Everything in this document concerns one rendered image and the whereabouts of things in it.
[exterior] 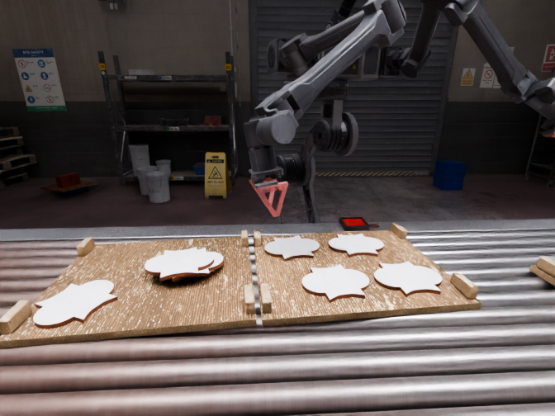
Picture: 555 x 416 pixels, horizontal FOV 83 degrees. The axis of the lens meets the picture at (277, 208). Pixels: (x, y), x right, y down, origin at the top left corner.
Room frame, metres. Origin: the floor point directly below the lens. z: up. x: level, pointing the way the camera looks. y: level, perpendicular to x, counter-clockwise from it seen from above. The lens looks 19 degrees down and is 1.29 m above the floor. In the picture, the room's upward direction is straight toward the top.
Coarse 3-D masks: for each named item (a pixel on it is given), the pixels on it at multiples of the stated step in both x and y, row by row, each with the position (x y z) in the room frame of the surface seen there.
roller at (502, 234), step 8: (464, 232) 0.86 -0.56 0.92; (472, 232) 0.86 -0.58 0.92; (480, 232) 0.86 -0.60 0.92; (488, 232) 0.86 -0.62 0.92; (496, 232) 0.86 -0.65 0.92; (504, 232) 0.86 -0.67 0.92; (512, 232) 0.86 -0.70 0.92; (520, 232) 0.86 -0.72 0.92; (528, 232) 0.86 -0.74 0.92; (536, 232) 0.86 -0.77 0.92; (544, 232) 0.86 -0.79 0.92; (552, 232) 0.86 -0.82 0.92; (80, 240) 0.80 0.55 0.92; (96, 240) 0.80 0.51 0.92; (104, 240) 0.80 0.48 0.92; (112, 240) 0.80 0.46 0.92; (120, 240) 0.80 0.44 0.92; (128, 240) 0.80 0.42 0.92; (136, 240) 0.80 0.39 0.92; (144, 240) 0.80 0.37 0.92; (152, 240) 0.80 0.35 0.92; (160, 240) 0.80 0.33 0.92; (408, 240) 0.83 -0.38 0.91; (416, 240) 0.83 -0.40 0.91; (0, 248) 0.77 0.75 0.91; (8, 248) 0.77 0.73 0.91; (16, 248) 0.77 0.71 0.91; (24, 248) 0.77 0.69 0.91; (32, 248) 0.77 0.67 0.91; (40, 248) 0.78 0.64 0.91; (48, 248) 0.78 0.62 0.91
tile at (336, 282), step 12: (312, 276) 0.58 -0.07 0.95; (324, 276) 0.58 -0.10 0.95; (336, 276) 0.58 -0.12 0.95; (348, 276) 0.58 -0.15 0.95; (360, 276) 0.58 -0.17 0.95; (312, 288) 0.53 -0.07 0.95; (324, 288) 0.53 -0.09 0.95; (336, 288) 0.53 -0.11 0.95; (348, 288) 0.53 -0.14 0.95; (360, 288) 0.53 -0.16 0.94
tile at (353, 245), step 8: (336, 240) 0.75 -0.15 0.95; (344, 240) 0.75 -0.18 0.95; (352, 240) 0.75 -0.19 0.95; (360, 240) 0.75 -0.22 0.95; (368, 240) 0.75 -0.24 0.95; (376, 240) 0.75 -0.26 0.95; (336, 248) 0.70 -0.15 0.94; (344, 248) 0.70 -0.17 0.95; (352, 248) 0.70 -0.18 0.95; (360, 248) 0.70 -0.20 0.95; (368, 248) 0.70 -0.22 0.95; (376, 248) 0.70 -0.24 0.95; (352, 256) 0.68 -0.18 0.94; (376, 256) 0.68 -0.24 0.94
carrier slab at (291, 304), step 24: (264, 240) 0.77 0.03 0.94; (384, 240) 0.77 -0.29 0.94; (264, 264) 0.64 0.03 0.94; (288, 264) 0.64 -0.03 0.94; (312, 264) 0.64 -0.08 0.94; (336, 264) 0.64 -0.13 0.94; (360, 264) 0.64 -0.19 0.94; (432, 264) 0.64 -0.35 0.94; (288, 288) 0.54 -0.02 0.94; (384, 288) 0.54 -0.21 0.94; (456, 288) 0.54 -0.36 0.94; (288, 312) 0.47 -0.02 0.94; (312, 312) 0.47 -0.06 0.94; (336, 312) 0.47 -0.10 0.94; (360, 312) 0.47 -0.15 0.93; (384, 312) 0.48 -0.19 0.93; (408, 312) 0.48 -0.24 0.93; (432, 312) 0.49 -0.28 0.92
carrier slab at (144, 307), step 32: (96, 256) 0.68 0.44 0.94; (128, 256) 0.68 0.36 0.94; (224, 256) 0.68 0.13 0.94; (64, 288) 0.54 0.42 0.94; (128, 288) 0.54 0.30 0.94; (160, 288) 0.54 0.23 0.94; (192, 288) 0.54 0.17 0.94; (224, 288) 0.54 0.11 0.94; (32, 320) 0.45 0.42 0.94; (96, 320) 0.45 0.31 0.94; (128, 320) 0.45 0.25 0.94; (160, 320) 0.45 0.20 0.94; (192, 320) 0.45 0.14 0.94; (224, 320) 0.45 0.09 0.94; (256, 320) 0.45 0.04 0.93
